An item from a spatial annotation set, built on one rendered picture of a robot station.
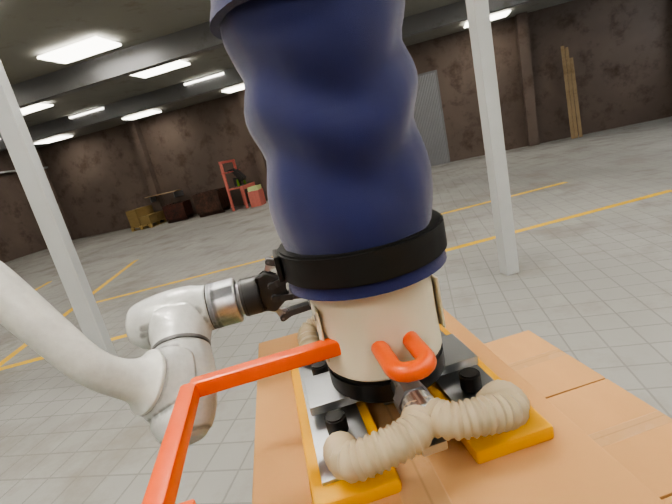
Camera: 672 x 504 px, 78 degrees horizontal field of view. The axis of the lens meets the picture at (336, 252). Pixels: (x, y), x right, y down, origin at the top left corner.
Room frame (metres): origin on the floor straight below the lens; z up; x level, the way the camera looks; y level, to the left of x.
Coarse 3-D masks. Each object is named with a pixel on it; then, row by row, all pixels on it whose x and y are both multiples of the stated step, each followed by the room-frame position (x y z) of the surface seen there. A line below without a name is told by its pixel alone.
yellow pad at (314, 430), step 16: (304, 368) 0.65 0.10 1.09; (320, 368) 0.59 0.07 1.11; (304, 400) 0.56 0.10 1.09; (304, 416) 0.52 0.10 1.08; (320, 416) 0.51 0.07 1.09; (336, 416) 0.46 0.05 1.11; (352, 416) 0.49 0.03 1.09; (368, 416) 0.49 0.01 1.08; (304, 432) 0.49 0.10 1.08; (320, 432) 0.47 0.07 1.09; (352, 432) 0.46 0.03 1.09; (368, 432) 0.46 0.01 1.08; (304, 448) 0.46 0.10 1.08; (320, 448) 0.44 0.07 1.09; (320, 464) 0.42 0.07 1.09; (320, 480) 0.40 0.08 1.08; (336, 480) 0.39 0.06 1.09; (368, 480) 0.38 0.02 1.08; (384, 480) 0.38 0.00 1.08; (320, 496) 0.38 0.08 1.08; (336, 496) 0.37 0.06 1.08; (352, 496) 0.37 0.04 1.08; (368, 496) 0.37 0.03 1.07; (384, 496) 0.37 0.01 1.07
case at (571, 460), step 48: (288, 336) 0.83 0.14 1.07; (288, 384) 0.65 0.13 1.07; (528, 384) 0.50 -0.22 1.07; (288, 432) 0.52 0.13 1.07; (576, 432) 0.40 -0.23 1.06; (288, 480) 0.43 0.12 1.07; (432, 480) 0.38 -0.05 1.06; (480, 480) 0.37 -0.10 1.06; (528, 480) 0.36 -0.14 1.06; (576, 480) 0.34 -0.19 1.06; (624, 480) 0.33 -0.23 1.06
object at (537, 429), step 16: (464, 368) 0.50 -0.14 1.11; (480, 368) 0.53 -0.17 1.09; (432, 384) 0.53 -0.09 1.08; (448, 384) 0.51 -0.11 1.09; (464, 384) 0.48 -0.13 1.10; (480, 384) 0.48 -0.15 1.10; (448, 400) 0.49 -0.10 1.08; (512, 432) 0.40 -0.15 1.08; (528, 432) 0.40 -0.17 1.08; (544, 432) 0.40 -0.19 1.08; (480, 448) 0.39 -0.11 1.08; (496, 448) 0.39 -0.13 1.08; (512, 448) 0.39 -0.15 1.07
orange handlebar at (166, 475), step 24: (408, 336) 0.46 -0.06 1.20; (264, 360) 0.48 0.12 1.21; (288, 360) 0.48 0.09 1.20; (312, 360) 0.48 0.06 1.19; (384, 360) 0.42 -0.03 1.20; (432, 360) 0.40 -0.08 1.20; (192, 384) 0.46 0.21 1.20; (216, 384) 0.47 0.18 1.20; (240, 384) 0.47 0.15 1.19; (192, 408) 0.42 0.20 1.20; (168, 432) 0.38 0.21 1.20; (168, 456) 0.34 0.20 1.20; (168, 480) 0.31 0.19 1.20
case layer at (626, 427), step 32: (512, 352) 1.40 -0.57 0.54; (544, 352) 1.36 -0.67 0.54; (544, 384) 1.18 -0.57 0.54; (576, 384) 1.15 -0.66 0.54; (608, 384) 1.11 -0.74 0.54; (576, 416) 1.01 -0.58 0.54; (608, 416) 0.98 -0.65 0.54; (640, 416) 0.96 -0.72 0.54; (608, 448) 0.88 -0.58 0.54; (640, 448) 0.86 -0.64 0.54; (640, 480) 0.77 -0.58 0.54
